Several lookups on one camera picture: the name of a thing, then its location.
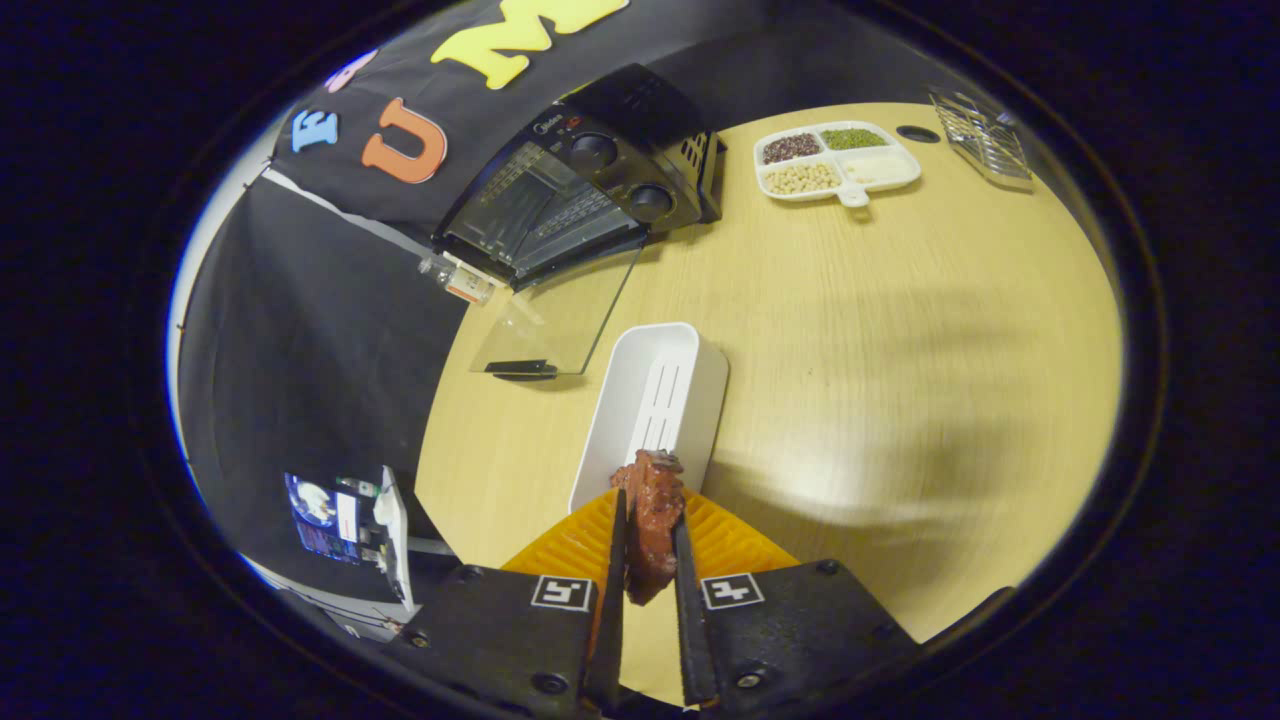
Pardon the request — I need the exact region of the clear glass bottle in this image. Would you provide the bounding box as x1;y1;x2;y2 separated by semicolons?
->
418;254;498;306

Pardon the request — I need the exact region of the white rectangular tray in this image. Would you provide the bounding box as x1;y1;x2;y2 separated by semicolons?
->
568;322;730;516

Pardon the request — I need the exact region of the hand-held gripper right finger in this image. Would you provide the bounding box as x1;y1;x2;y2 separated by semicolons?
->
672;490;921;713

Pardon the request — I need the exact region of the black toaster oven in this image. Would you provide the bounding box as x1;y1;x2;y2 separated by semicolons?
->
432;63;727;383

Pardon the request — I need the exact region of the blue printed box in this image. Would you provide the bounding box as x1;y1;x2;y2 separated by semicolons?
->
285;472;361;566

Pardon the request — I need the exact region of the brown meat piece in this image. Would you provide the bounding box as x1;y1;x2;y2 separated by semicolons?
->
610;449;687;607

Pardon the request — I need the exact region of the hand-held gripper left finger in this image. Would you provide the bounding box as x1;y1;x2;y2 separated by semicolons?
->
385;487;629;716

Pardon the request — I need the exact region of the metal wire utensil holder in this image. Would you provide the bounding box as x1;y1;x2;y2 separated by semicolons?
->
928;88;1034;193

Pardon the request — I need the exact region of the white divided plate with beans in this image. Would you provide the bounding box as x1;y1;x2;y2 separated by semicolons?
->
753;121;923;209

